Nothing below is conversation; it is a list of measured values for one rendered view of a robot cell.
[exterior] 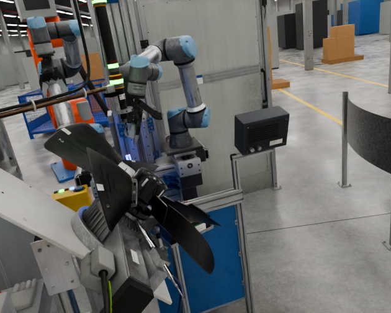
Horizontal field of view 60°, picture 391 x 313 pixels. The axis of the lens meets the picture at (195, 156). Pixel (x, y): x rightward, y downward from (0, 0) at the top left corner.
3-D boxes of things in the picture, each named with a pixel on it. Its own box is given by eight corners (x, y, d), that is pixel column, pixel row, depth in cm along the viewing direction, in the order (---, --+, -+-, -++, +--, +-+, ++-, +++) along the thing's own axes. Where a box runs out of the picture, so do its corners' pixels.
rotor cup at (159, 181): (151, 225, 114) (175, 195, 113) (116, 204, 108) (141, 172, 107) (144, 207, 127) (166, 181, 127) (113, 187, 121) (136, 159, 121)
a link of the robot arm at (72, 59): (87, 77, 204) (82, 33, 158) (68, 81, 201) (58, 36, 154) (82, 60, 205) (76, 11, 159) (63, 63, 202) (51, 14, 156)
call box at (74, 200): (56, 221, 152) (49, 200, 149) (58, 211, 162) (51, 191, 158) (92, 211, 156) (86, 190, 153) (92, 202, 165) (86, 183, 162)
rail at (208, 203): (73, 250, 162) (68, 236, 159) (73, 246, 166) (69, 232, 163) (243, 202, 183) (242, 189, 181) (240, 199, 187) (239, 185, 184)
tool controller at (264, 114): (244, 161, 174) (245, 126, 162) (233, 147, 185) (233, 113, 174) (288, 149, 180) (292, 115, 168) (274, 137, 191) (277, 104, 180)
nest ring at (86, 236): (139, 279, 111) (147, 270, 111) (69, 241, 100) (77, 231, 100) (130, 238, 136) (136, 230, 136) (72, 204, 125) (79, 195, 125)
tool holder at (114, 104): (117, 116, 111) (110, 86, 107) (104, 115, 115) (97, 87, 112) (137, 109, 117) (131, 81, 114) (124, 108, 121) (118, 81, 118)
